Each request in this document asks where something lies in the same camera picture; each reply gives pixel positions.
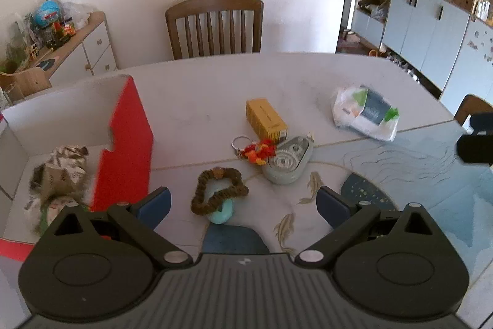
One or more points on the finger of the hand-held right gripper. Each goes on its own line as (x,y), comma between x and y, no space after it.
(475,148)
(483,122)

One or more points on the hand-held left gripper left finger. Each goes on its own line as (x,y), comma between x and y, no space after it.
(154,206)

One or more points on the teal egg-shaped holder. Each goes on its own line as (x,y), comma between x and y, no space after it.
(223,215)

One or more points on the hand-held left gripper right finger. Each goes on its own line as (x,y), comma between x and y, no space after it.
(334,206)

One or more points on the white paper wrapper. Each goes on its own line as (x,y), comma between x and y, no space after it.
(63,169)

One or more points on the wooden slat-back chair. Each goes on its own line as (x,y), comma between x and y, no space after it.
(213,7)

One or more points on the clear plastic bag with packet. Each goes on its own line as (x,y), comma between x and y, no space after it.
(366,111)

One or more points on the green fuzzy tuft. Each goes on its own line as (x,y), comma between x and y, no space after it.
(46,215)

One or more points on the light wooden tray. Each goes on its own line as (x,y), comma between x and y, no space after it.
(27,80)

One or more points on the brown bead loop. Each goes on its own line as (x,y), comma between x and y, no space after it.
(204,194)

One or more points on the white wood-top sideboard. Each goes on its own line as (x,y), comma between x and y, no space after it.
(84,51)

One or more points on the orange label jar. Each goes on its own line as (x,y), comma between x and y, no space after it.
(69,28)

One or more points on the grey geared tape dispenser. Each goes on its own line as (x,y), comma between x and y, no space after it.
(287,161)

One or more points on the red cardboard box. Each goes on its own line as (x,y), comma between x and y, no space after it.
(129,128)

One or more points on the dark glass jar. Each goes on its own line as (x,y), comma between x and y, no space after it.
(57,34)

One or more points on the blue globe ball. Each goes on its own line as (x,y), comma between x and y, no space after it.
(47,13)

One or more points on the white wall cabinet unit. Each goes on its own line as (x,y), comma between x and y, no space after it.
(431,24)

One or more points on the wooden chair with curved back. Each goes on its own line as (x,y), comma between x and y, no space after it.
(472,107)

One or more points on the small yellow box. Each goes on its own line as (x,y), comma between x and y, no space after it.
(265,119)

